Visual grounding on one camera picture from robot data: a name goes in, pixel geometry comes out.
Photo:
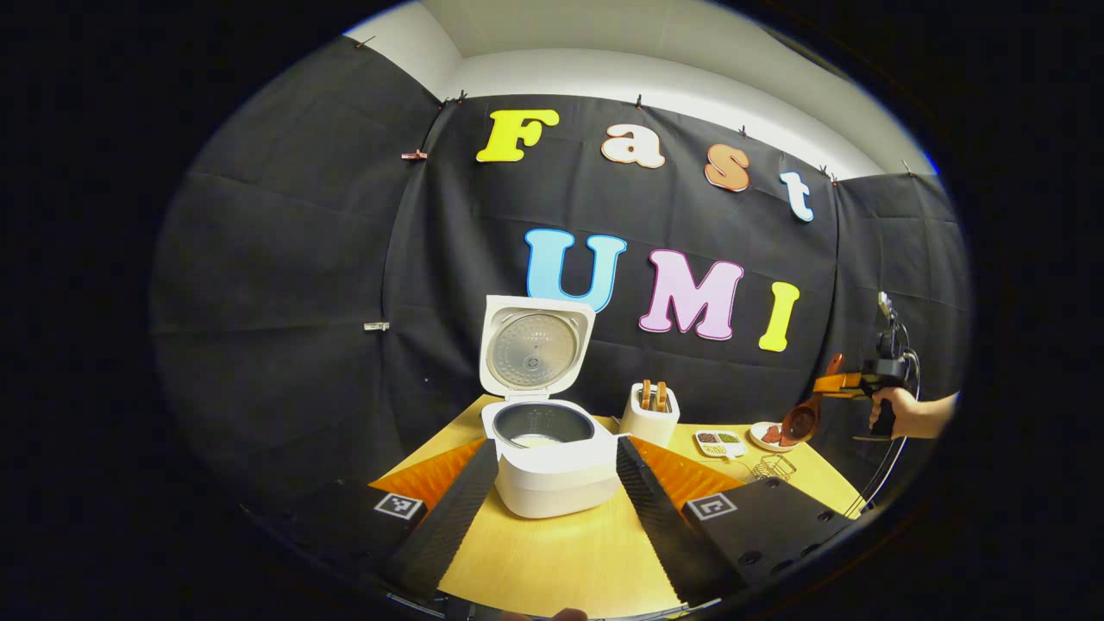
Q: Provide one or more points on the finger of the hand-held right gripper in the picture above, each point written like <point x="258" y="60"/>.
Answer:
<point x="843" y="392"/>
<point x="838" y="379"/>

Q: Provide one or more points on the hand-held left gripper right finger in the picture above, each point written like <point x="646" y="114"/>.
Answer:
<point x="660" y="517"/>

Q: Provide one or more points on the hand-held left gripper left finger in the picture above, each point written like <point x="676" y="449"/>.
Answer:
<point x="448" y="526"/>

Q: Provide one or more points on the brown wooden spoon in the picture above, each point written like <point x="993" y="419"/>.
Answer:
<point x="802" y="423"/>

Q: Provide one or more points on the white rice cooker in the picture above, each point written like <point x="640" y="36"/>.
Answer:
<point x="552" y="487"/>

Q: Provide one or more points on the white rice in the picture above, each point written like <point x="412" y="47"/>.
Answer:
<point x="535" y="441"/>

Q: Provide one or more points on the red meat slice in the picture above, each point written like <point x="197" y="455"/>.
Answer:
<point x="770" y="434"/>

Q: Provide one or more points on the white toaster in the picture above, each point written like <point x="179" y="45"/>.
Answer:
<point x="647" y="427"/>

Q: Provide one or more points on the white divided grain dish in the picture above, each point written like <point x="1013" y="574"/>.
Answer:
<point x="720" y="446"/>

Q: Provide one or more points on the round white plate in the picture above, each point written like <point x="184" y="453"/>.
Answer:
<point x="759" y="442"/>

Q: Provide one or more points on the toasted bread slice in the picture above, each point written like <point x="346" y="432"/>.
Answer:
<point x="661" y="397"/>
<point x="645" y="396"/>

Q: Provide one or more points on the black backdrop cloth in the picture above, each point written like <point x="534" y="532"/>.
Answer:
<point x="302" y="259"/>

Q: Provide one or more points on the row of black cloth clips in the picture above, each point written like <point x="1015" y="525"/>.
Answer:
<point x="639" y="102"/>

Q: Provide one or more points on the pink cloth clip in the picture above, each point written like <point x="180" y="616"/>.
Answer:
<point x="414" y="155"/>

